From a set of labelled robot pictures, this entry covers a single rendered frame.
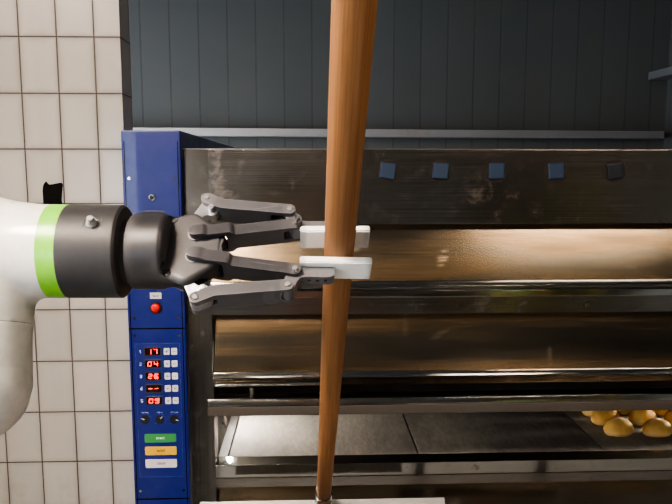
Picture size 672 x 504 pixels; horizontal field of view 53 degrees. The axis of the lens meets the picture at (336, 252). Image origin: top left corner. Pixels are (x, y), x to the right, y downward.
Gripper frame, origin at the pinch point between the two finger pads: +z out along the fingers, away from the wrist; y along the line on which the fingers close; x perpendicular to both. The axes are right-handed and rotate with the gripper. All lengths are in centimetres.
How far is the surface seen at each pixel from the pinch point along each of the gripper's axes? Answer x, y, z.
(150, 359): -120, -44, -47
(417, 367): -122, -43, 29
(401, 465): -144, -21, 25
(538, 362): -122, -44, 64
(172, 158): -83, -87, -40
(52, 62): -68, -108, -72
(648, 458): -143, -22, 100
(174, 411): -130, -33, -41
